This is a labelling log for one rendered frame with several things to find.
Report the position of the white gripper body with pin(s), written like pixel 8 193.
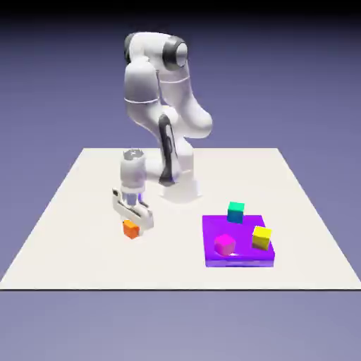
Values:
pixel 132 212

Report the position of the small orange cube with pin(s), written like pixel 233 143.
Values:
pixel 131 229

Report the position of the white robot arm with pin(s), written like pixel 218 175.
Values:
pixel 169 93

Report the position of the small magenta cube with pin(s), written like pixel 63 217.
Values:
pixel 224 244

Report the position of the small teal cube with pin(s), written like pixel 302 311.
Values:
pixel 235 213

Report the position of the small yellow cube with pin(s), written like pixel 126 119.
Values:
pixel 261 238

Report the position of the large purple box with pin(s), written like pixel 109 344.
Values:
pixel 239 239

